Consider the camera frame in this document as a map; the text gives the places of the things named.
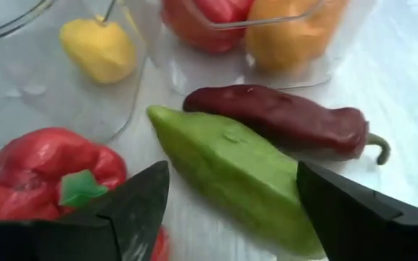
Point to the red apple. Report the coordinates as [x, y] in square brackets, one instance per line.
[201, 29]

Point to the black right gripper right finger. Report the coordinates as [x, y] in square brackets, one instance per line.
[357, 224]

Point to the clear plastic bin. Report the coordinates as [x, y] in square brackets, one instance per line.
[180, 76]
[13, 90]

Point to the dark red chili pepper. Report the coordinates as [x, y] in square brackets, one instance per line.
[285, 116]

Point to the orange bell pepper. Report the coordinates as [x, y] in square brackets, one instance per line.
[285, 43]

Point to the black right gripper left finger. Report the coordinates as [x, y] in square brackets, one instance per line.
[129, 217]

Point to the green mango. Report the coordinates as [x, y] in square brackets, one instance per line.
[223, 163]

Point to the yellow lemon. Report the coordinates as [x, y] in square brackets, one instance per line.
[96, 50]

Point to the red bell pepper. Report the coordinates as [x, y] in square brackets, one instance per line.
[42, 159]

